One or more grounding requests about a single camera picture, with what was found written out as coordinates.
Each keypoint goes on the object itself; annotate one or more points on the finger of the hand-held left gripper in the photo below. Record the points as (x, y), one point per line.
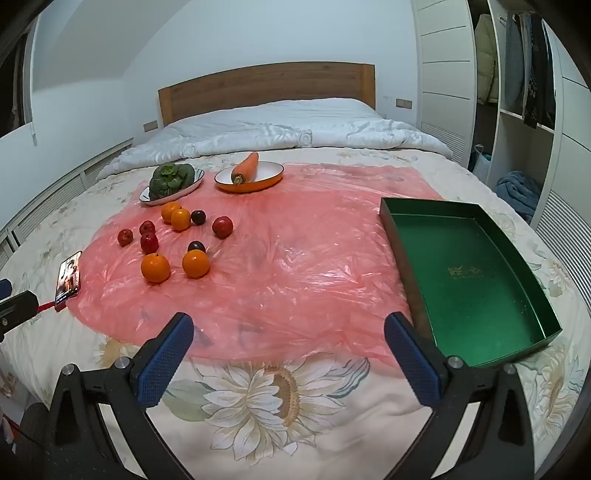
(4, 287)
(18, 309)

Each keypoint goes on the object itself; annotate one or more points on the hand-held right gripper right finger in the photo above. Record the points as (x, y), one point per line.
(413, 364)

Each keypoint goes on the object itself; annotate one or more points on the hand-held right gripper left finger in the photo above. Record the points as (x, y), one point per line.
(166, 364)

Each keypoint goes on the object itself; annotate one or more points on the orange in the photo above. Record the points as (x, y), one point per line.
(195, 264)
(155, 268)
(168, 210)
(181, 220)

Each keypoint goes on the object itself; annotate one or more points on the green box tray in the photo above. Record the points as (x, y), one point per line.
(466, 277)

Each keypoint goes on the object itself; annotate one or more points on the red apple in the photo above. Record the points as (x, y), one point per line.
(125, 237)
(222, 227)
(149, 243)
(147, 227)

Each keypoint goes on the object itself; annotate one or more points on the dark plum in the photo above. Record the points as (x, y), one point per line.
(196, 245)
(198, 217)

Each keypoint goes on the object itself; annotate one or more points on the smartphone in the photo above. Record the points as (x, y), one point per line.
(68, 279)

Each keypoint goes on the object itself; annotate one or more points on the white radiator cover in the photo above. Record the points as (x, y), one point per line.
(60, 184)

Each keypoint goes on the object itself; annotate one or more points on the pink plastic sheet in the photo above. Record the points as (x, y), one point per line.
(300, 277)

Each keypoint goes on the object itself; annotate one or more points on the white oval plate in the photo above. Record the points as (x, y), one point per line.
(195, 183)

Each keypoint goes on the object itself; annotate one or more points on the green leafy vegetable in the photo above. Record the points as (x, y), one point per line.
(171, 177)

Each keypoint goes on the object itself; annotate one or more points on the blue towel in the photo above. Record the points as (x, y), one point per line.
(519, 194)

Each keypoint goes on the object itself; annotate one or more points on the white bag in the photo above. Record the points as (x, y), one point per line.
(481, 166)

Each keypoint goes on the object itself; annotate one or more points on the carrot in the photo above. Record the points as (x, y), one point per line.
(247, 167)

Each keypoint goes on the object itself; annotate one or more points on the orange rimmed plate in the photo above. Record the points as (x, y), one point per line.
(268, 171)

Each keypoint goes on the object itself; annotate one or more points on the white duvet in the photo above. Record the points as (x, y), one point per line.
(277, 124)

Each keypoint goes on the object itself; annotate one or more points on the wooden headboard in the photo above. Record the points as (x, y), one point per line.
(268, 87)

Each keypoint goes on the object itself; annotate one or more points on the white wardrobe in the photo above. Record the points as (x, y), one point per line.
(443, 60)

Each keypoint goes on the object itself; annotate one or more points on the light puffy jacket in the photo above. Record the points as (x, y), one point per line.
(485, 60)

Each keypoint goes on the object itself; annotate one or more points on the dark hanging clothes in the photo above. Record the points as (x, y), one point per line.
(531, 64)

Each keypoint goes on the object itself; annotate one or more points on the wall socket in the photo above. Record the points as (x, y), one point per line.
(151, 125)
(403, 102)

